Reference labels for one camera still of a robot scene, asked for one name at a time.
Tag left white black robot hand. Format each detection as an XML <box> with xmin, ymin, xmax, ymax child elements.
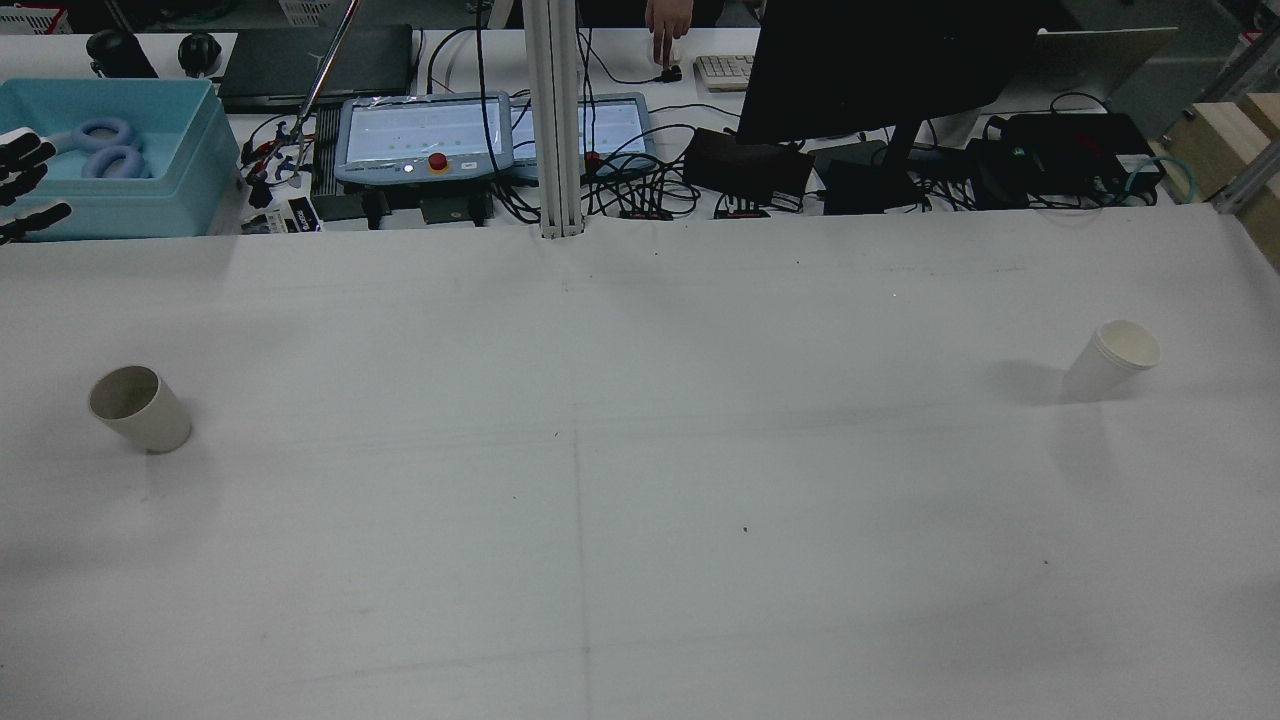
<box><xmin>0</xmin><ymin>128</ymin><xmax>73</xmax><ymax>244</ymax></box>

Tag beige cup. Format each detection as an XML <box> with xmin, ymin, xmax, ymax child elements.
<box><xmin>88</xmin><ymin>365</ymin><xmax>193</xmax><ymax>454</ymax></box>

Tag white paper cups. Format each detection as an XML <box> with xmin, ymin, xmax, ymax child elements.
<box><xmin>1061</xmin><ymin>319</ymin><xmax>1162</xmax><ymax>404</ymax></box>

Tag pale blue headphones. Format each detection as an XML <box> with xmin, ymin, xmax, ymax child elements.
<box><xmin>45</xmin><ymin>116</ymin><xmax>153</xmax><ymax>182</ymax></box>

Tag black round device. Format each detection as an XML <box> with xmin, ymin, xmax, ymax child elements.
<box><xmin>85</xmin><ymin>28</ymin><xmax>160</xmax><ymax>80</ymax></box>
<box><xmin>177</xmin><ymin>32</ymin><xmax>224</xmax><ymax>79</ymax></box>

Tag red white box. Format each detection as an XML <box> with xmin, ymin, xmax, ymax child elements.
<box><xmin>0</xmin><ymin>4</ymin><xmax>73</xmax><ymax>37</ymax></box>

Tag light blue plastic bin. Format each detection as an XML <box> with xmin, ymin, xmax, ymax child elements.
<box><xmin>0</xmin><ymin>78</ymin><xmax>242</xmax><ymax>242</ymax></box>

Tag dark closed laptop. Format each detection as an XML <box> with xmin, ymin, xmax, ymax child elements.
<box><xmin>217</xmin><ymin>24</ymin><xmax>417</xmax><ymax>113</ymax></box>

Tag black ribbed panel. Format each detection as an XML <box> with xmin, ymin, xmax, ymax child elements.
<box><xmin>311</xmin><ymin>104</ymin><xmax>348</xmax><ymax>198</ymax></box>

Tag thin metal rod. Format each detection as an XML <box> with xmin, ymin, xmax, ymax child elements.
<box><xmin>293</xmin><ymin>0</ymin><xmax>363</xmax><ymax>136</ymax></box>

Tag white plastic basket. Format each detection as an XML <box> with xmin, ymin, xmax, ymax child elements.
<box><xmin>277</xmin><ymin>0</ymin><xmax>348</xmax><ymax>28</ymax></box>

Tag grey teach pendant red button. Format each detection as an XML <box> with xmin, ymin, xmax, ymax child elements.
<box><xmin>333</xmin><ymin>92</ymin><xmax>515</xmax><ymax>189</ymax></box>

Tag person's bare hand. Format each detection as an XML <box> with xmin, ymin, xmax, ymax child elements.
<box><xmin>645</xmin><ymin>0</ymin><xmax>697</xmax><ymax>69</ymax></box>

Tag beige keyboard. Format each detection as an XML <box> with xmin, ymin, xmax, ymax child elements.
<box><xmin>694</xmin><ymin>54</ymin><xmax>757</xmax><ymax>93</ymax></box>

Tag black rectangular box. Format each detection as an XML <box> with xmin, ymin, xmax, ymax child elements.
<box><xmin>683</xmin><ymin>127</ymin><xmax>817</xmax><ymax>202</ymax></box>

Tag black monitor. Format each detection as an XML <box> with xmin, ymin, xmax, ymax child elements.
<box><xmin>735</xmin><ymin>0</ymin><xmax>1043</xmax><ymax>216</ymax></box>

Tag large black electronics box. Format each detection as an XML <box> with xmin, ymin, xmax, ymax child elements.
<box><xmin>985</xmin><ymin>112</ymin><xmax>1167</xmax><ymax>206</ymax></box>

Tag white flat panel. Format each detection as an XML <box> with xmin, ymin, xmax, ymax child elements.
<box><xmin>1033</xmin><ymin>26</ymin><xmax>1181</xmax><ymax>106</ymax></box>

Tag wooden block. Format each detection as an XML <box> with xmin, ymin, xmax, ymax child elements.
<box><xmin>1160</xmin><ymin>93</ymin><xmax>1280</xmax><ymax>269</ymax></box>

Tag aluminium profile post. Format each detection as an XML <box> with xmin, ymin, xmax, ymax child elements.
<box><xmin>521</xmin><ymin>0</ymin><xmax>587</xmax><ymax>240</ymax></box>

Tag black mouse cable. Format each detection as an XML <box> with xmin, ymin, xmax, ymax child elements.
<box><xmin>578</xmin><ymin>28</ymin><xmax>661</xmax><ymax>86</ymax></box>

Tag teal cable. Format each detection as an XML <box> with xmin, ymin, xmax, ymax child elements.
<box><xmin>1128</xmin><ymin>152</ymin><xmax>1198</xmax><ymax>206</ymax></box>

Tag aluminium frame rail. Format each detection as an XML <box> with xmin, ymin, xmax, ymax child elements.
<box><xmin>1213</xmin><ymin>135</ymin><xmax>1280</xmax><ymax>216</ymax></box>

